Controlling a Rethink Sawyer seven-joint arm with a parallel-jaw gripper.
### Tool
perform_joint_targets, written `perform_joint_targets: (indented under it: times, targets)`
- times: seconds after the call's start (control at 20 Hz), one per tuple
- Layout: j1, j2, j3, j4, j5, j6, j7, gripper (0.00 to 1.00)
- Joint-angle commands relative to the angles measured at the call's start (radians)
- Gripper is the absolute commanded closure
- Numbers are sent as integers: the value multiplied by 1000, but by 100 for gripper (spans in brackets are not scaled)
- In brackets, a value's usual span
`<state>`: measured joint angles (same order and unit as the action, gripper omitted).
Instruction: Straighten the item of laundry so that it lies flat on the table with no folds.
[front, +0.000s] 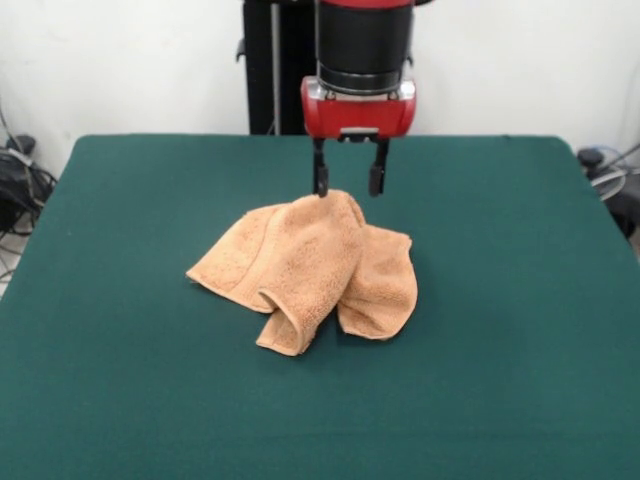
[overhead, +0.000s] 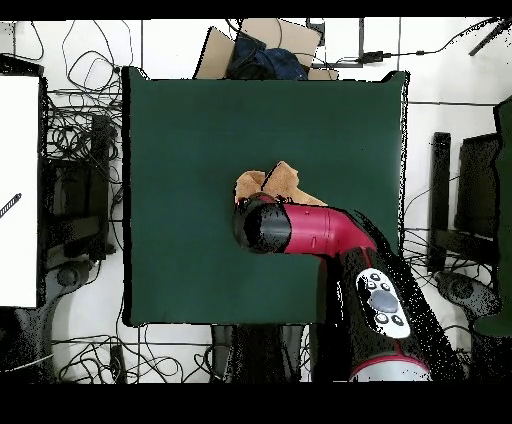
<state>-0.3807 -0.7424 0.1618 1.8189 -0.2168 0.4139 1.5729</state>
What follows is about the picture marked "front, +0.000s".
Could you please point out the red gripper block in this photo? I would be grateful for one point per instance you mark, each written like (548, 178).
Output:
(360, 117)

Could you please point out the tan terry towel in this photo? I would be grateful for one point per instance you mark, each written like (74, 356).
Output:
(310, 265)

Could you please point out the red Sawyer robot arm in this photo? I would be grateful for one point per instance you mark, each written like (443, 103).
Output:
(365, 40)

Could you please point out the dark green table cloth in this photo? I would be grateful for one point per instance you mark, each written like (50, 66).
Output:
(125, 350)

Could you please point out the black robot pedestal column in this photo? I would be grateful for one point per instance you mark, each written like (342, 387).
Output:
(280, 75)

